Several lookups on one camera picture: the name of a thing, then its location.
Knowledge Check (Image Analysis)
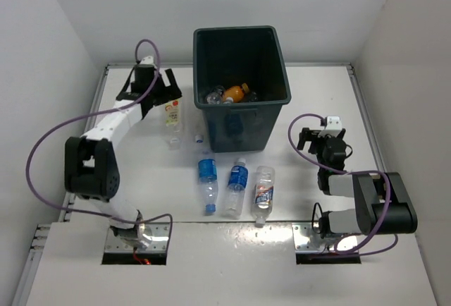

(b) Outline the clear bottle white cap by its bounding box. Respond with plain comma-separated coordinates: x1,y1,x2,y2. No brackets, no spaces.
194,134,211,157

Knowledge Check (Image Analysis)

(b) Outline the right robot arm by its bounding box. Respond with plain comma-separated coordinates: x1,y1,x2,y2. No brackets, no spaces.
297,128,418,238

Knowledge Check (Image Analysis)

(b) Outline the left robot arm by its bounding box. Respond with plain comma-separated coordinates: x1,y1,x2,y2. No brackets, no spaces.
64,64,182,250

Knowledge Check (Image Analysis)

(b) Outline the clear crushed bottle in bin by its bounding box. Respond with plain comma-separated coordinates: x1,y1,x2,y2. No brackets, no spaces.
205,85,226,104

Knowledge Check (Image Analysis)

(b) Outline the dark bottle in bin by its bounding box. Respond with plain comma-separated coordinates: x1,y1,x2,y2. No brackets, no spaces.
242,91,259,103

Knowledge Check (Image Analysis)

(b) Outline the orange juice bottle in bin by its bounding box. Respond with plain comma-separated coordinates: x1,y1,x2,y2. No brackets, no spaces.
223,83,250,104

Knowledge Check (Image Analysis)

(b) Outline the dark green plastic bin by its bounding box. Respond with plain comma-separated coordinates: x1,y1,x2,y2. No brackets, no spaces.
193,25,291,153

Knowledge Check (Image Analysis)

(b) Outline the clear bottle orange blue label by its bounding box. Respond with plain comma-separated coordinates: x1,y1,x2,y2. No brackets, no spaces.
251,166,275,228

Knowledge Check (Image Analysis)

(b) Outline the blue label bottle white cap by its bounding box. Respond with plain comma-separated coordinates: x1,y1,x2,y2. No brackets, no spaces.
222,158,249,219

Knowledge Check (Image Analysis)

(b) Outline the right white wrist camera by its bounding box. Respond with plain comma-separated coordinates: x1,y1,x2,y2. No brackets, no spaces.
319,116,342,137

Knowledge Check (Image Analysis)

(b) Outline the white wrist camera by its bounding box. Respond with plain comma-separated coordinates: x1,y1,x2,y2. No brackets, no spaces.
319,116,342,137
139,55,156,67

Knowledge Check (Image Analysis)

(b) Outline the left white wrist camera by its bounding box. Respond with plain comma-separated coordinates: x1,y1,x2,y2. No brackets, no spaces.
139,55,156,67

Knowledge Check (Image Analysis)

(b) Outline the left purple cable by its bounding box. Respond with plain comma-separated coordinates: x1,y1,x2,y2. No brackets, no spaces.
25,39,173,250

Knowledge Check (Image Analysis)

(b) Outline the purple cable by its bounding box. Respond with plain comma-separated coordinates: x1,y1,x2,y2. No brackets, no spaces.
25,39,173,250
288,114,399,257

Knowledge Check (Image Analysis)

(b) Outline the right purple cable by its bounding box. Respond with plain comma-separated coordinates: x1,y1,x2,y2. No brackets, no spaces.
288,114,399,257

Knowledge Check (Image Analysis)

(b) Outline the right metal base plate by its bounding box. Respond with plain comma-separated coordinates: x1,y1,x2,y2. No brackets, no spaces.
292,222,358,255

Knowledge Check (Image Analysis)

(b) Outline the metal base plate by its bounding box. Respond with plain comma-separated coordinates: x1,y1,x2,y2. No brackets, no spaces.
292,222,358,255
104,223,169,254

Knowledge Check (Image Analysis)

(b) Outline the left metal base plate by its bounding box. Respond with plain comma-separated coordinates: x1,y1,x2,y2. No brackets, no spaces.
104,223,169,254

